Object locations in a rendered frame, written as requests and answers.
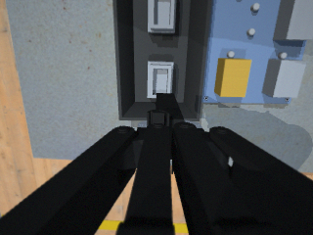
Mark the yellow block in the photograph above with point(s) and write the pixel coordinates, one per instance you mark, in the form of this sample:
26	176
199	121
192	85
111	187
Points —
231	77

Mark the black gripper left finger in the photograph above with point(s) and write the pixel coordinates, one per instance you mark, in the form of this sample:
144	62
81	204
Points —
77	199

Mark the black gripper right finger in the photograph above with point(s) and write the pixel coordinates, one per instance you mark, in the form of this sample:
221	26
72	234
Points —
263	196

